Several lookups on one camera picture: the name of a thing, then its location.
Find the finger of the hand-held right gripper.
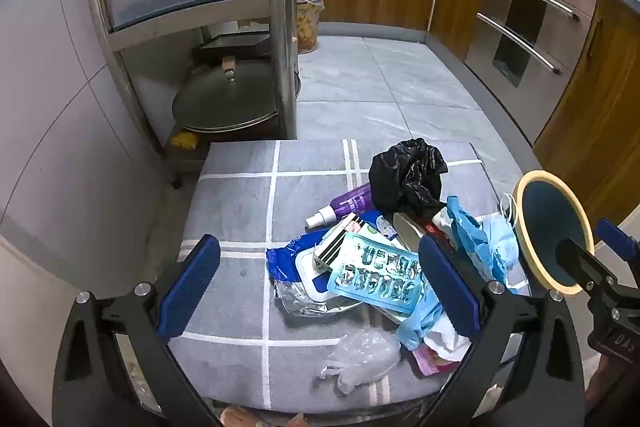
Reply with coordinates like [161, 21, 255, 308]
[595, 218, 640, 264]
[556, 238, 621, 305]

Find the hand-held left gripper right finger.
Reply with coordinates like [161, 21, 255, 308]
[417, 234, 586, 427]

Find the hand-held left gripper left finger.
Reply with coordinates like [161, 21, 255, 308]
[51, 234, 223, 427]

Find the teal bin with cream rim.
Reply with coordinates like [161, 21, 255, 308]
[512, 170, 596, 295]

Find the blue cloth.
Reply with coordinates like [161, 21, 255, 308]
[397, 284, 453, 353]

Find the blue disposable glove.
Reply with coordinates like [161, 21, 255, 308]
[446, 196, 506, 284]

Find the white red wrapper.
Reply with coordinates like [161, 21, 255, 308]
[425, 207, 453, 242]

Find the blue face mask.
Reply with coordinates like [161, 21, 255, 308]
[480, 192, 523, 294]

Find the blue blister pill pack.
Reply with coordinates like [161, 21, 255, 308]
[327, 232, 426, 315]

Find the pink wrapper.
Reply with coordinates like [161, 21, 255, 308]
[412, 347, 460, 378]

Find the blue white pouch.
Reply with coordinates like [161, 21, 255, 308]
[360, 209, 402, 249]

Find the blue wet wipe packet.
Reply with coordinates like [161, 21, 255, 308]
[266, 227, 366, 319]

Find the clear plastic bag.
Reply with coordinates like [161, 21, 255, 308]
[315, 329, 402, 395]

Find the black plastic bag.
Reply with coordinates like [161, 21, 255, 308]
[368, 138, 449, 220]

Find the white printed carton box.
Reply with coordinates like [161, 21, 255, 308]
[312, 214, 372, 274]

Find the purple spray bottle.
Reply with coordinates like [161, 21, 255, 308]
[305, 182, 373, 229]

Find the grey checked mat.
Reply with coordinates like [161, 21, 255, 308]
[167, 139, 531, 413]

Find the yellow sponge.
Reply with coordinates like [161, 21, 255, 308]
[171, 132, 199, 152]

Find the glass pot lid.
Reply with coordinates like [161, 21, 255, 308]
[171, 56, 302, 131]

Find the stainless steel oven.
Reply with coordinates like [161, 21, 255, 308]
[465, 0, 599, 144]

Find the patterned waste bin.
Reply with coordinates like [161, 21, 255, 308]
[296, 0, 324, 54]

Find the steel kitchen rack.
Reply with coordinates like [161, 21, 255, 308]
[80, 0, 302, 188]

